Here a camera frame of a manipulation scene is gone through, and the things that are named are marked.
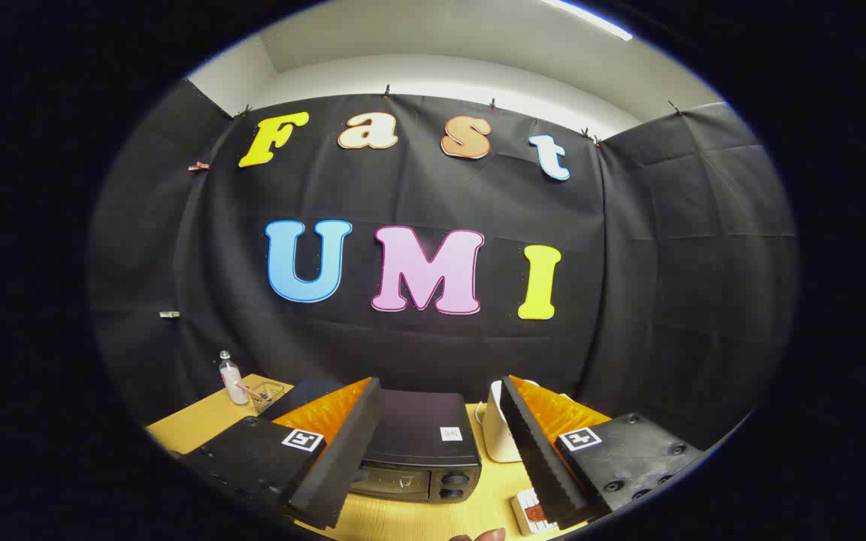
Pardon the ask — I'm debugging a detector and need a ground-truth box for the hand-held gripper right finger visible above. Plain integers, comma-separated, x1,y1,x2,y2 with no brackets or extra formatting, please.
499,376,704,530

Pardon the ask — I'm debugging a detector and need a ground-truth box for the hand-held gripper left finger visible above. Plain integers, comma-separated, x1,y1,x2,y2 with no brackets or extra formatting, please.
177,377,385,530

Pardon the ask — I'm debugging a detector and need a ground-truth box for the black toaster oven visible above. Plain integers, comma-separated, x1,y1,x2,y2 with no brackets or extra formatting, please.
262,378,483,504

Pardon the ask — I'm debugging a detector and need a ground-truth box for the white bread toaster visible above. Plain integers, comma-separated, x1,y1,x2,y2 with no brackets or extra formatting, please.
474,379,547,464

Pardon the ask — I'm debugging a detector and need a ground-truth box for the white rectangular dish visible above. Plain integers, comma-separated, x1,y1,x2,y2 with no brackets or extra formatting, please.
510,488,559,536

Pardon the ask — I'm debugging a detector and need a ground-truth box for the clear plastic bottle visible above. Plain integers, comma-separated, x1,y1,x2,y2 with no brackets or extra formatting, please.
219,350,250,407

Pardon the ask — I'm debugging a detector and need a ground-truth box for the small wire basket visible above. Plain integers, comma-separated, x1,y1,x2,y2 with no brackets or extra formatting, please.
250,382,288,415

